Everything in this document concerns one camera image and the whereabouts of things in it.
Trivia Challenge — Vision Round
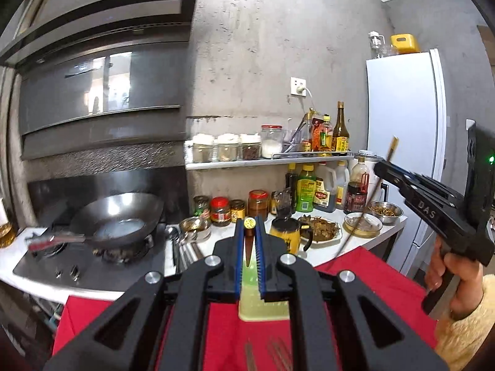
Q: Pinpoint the white refrigerator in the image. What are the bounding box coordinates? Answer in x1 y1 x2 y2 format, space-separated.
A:
365 49 449 277

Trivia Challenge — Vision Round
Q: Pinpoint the red handled dark jug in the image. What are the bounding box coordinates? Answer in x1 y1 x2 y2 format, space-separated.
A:
344 157 370 214

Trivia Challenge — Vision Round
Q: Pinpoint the steel range hood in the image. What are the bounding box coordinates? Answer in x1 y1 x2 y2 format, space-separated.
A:
1 0 197 160

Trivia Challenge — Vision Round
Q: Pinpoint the small steel bowl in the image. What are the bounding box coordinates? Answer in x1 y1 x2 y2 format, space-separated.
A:
368 201 403 225

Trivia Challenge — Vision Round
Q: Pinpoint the yellow rimmed dish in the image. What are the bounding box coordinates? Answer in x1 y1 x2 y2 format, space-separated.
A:
343 213 383 238

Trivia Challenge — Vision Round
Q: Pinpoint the plate of cooked food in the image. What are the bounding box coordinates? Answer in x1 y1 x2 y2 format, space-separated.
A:
298 215 342 245

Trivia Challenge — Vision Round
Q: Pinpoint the yellow steel mug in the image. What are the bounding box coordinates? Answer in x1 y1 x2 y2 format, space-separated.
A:
269 217 313 255

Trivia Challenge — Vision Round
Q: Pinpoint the red tablecloth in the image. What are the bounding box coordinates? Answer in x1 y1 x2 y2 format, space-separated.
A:
53 247 436 370

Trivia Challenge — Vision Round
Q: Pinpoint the yellow container on fridge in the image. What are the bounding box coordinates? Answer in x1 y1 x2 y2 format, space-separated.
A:
390 34 421 54

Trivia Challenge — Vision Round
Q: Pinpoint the white plastic bottle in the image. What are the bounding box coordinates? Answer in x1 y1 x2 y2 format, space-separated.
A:
336 161 350 210

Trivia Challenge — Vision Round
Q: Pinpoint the person's right hand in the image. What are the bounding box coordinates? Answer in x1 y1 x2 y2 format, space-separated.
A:
424 236 484 321

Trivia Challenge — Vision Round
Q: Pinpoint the green bottle yellow cap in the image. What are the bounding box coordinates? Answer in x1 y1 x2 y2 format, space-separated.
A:
296 163 316 213

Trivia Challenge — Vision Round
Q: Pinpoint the glass jar red lid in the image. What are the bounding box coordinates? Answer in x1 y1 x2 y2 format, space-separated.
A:
261 125 285 159

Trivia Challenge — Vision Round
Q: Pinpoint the black gas stove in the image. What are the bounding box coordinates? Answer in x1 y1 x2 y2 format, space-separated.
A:
13 224 165 292

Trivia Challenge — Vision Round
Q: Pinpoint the white wall shelf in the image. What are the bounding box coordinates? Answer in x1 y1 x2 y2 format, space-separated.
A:
185 152 354 171

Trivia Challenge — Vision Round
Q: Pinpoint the red lid sauce jar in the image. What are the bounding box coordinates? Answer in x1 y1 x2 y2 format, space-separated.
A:
210 197 231 227

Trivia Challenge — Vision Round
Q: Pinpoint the large oil jug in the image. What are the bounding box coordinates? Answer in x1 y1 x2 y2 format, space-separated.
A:
313 163 337 213

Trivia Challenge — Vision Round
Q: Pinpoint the cream sweater forearm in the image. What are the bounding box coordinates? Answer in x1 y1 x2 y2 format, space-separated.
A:
435 275 494 370

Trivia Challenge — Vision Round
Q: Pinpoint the white wall socket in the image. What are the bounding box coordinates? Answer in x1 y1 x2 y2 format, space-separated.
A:
290 77 307 97

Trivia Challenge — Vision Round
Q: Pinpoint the black wok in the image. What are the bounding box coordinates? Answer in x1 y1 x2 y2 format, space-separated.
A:
25 193 164 251

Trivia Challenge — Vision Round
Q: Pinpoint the dark soy sauce bottle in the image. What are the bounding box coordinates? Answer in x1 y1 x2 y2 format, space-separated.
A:
285 163 299 213

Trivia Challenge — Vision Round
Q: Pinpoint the green utensil holder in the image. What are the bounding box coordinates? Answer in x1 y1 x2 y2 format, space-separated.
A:
238 257 290 322

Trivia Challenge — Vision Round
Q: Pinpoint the tall brown sauce bottle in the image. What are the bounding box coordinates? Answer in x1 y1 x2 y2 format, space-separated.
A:
331 101 350 153

